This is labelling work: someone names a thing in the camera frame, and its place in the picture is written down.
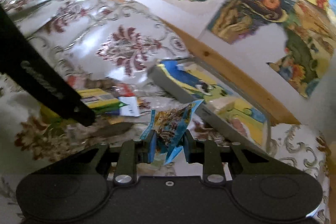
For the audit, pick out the orange rice cracker pack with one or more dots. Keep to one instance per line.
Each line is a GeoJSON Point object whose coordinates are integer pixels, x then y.
{"type": "Point", "coordinates": [224, 104]}

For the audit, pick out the floral white bedspread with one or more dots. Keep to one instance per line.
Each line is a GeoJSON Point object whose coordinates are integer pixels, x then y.
{"type": "Point", "coordinates": [93, 39]}

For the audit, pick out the swirling night painting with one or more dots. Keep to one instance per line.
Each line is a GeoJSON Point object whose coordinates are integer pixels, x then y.
{"type": "Point", "coordinates": [237, 19]}

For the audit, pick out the dark blue snack pouch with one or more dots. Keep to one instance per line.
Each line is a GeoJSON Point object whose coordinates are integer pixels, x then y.
{"type": "Point", "coordinates": [128, 107]}

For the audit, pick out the sausage pack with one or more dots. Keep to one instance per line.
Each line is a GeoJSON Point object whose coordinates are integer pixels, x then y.
{"type": "Point", "coordinates": [239, 127]}

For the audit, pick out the small red white packet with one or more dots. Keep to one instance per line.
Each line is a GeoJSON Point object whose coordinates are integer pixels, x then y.
{"type": "Point", "coordinates": [75, 81]}

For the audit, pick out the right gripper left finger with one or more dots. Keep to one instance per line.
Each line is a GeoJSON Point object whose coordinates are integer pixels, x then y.
{"type": "Point", "coordinates": [132, 153]}

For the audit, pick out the wooden bed frame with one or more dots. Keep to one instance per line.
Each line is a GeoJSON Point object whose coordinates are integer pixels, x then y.
{"type": "Point", "coordinates": [278, 112]}

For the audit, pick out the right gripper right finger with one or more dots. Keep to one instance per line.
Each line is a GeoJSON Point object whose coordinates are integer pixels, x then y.
{"type": "Point", "coordinates": [208, 154]}

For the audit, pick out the yellow green snack pack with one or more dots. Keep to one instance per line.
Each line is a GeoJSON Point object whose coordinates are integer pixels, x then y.
{"type": "Point", "coordinates": [101, 102]}

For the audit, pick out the landscape hill painting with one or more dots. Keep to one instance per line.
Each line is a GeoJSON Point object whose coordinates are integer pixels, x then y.
{"type": "Point", "coordinates": [308, 48]}

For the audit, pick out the clear bag of nuts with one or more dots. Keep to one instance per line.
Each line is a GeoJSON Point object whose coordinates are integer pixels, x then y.
{"type": "Point", "coordinates": [112, 86]}

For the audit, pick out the grey tray with frog drawing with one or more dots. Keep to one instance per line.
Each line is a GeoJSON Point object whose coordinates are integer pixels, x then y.
{"type": "Point", "coordinates": [191, 79]}

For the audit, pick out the blue cartoon snack packet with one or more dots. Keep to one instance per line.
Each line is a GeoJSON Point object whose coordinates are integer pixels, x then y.
{"type": "Point", "coordinates": [170, 126]}

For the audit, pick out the dark dried fruit packet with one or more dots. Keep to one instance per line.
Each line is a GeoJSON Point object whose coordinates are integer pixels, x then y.
{"type": "Point", "coordinates": [113, 130]}

